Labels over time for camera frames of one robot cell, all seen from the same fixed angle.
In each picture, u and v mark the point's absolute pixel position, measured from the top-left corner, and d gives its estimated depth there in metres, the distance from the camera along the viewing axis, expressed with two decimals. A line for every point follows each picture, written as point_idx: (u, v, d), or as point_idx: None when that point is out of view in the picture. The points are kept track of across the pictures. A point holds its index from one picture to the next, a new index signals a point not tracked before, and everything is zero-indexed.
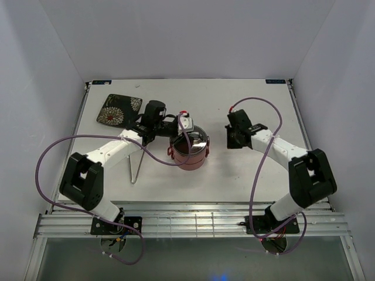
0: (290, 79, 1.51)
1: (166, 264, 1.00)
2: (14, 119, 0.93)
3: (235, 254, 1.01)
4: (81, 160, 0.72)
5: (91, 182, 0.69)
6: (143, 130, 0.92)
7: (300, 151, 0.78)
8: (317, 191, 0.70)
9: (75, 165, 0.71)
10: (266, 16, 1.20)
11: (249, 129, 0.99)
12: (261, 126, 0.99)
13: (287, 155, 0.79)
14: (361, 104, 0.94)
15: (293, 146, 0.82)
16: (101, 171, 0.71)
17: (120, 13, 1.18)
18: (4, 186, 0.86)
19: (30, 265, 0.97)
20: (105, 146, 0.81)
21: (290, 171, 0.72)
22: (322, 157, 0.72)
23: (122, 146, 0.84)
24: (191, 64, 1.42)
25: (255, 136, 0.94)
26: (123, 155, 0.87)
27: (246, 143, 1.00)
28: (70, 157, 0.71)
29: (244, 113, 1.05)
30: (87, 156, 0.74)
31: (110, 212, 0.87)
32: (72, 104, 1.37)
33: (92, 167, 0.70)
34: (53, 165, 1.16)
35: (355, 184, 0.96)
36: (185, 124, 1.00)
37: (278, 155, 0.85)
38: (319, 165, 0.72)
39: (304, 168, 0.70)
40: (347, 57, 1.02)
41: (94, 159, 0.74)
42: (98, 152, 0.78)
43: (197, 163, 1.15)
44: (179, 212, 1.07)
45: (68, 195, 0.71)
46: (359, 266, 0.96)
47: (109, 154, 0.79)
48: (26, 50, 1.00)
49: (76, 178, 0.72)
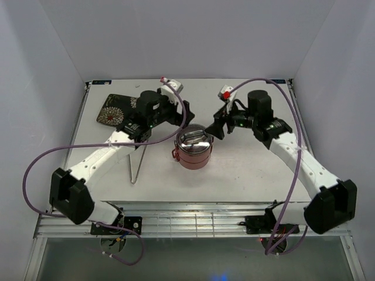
0: (290, 79, 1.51)
1: (166, 263, 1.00)
2: (14, 118, 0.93)
3: (236, 254, 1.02)
4: (65, 176, 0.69)
5: (75, 202, 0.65)
6: (136, 130, 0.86)
7: (329, 179, 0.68)
8: (334, 221, 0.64)
9: (61, 182, 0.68)
10: (266, 16, 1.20)
11: (270, 127, 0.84)
12: (283, 124, 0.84)
13: (316, 182, 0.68)
14: (361, 103, 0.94)
15: (322, 169, 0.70)
16: (85, 190, 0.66)
17: (119, 12, 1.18)
18: (4, 185, 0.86)
19: (30, 265, 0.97)
20: (92, 156, 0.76)
21: (317, 201, 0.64)
22: (353, 191, 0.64)
23: (109, 155, 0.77)
24: (191, 64, 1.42)
25: (278, 141, 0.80)
26: (113, 163, 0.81)
27: (262, 141, 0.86)
28: (53, 174, 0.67)
29: (269, 102, 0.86)
30: (71, 171, 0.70)
31: (106, 216, 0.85)
32: (72, 104, 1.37)
33: (74, 185, 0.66)
34: (53, 165, 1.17)
35: (355, 185, 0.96)
36: (174, 86, 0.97)
37: (304, 176, 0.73)
38: (347, 198, 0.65)
39: (333, 202, 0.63)
40: (348, 57, 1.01)
41: (78, 176, 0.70)
42: (82, 165, 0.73)
43: (200, 163, 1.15)
44: (179, 212, 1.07)
45: (58, 209, 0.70)
46: (359, 266, 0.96)
47: (95, 167, 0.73)
48: (25, 49, 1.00)
49: (64, 193, 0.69)
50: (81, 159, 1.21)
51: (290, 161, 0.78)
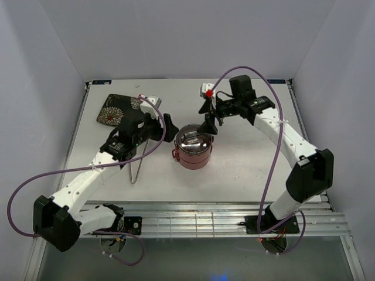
0: (290, 79, 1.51)
1: (166, 263, 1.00)
2: (14, 118, 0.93)
3: (236, 254, 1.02)
4: (48, 205, 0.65)
5: (61, 232, 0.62)
6: (120, 149, 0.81)
7: (308, 148, 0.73)
8: (312, 188, 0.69)
9: (44, 211, 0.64)
10: (266, 16, 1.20)
11: (255, 103, 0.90)
12: (268, 100, 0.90)
13: (295, 151, 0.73)
14: (361, 104, 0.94)
15: (302, 140, 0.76)
16: (70, 218, 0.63)
17: (119, 12, 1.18)
18: (5, 186, 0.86)
19: (30, 265, 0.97)
20: (75, 180, 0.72)
21: (296, 168, 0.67)
22: (330, 158, 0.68)
23: (94, 177, 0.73)
24: (191, 64, 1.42)
25: (261, 116, 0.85)
26: (98, 184, 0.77)
27: (248, 117, 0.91)
28: (36, 202, 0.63)
29: (249, 81, 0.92)
30: (53, 199, 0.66)
31: (105, 220, 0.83)
32: (72, 104, 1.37)
33: (57, 214, 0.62)
34: (53, 165, 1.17)
35: (356, 185, 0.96)
36: (153, 100, 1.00)
37: (286, 147, 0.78)
38: (323, 167, 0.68)
39: (311, 170, 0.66)
40: (348, 57, 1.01)
41: (61, 203, 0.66)
42: (65, 191, 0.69)
43: (200, 163, 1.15)
44: (179, 212, 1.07)
45: (44, 238, 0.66)
46: (359, 266, 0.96)
47: (79, 192, 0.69)
48: (24, 49, 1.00)
49: (48, 221, 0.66)
50: (81, 159, 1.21)
51: (272, 134, 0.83)
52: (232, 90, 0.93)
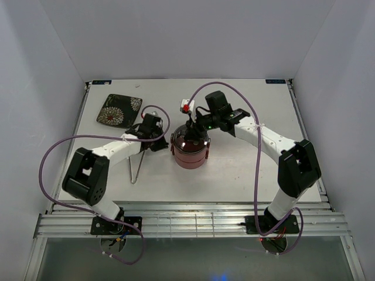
0: (290, 79, 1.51)
1: (166, 263, 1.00)
2: (14, 117, 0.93)
3: (235, 254, 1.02)
4: (86, 156, 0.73)
5: (98, 175, 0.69)
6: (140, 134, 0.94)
7: (287, 143, 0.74)
8: (303, 180, 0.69)
9: (81, 162, 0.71)
10: (266, 17, 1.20)
11: (231, 116, 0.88)
12: (243, 112, 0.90)
13: (278, 148, 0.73)
14: (361, 104, 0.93)
15: (280, 137, 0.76)
16: (107, 164, 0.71)
17: (119, 13, 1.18)
18: (5, 185, 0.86)
19: (30, 266, 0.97)
20: (109, 144, 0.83)
21: (280, 165, 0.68)
22: (310, 147, 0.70)
23: (124, 146, 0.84)
24: (191, 65, 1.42)
25: (239, 125, 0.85)
26: (122, 156, 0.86)
27: (227, 131, 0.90)
28: (76, 151, 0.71)
29: (224, 96, 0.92)
30: (92, 151, 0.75)
31: (111, 209, 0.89)
32: (72, 105, 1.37)
33: (98, 160, 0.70)
34: (53, 164, 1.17)
35: (355, 185, 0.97)
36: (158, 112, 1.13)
37: (268, 148, 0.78)
38: (307, 157, 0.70)
39: (295, 161, 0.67)
40: (347, 57, 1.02)
41: (99, 154, 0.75)
42: (102, 148, 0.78)
43: (195, 163, 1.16)
44: (179, 212, 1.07)
45: (71, 190, 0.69)
46: (359, 266, 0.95)
47: (113, 151, 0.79)
48: (26, 50, 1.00)
49: (80, 174, 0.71)
50: None
51: (252, 139, 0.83)
52: (210, 107, 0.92)
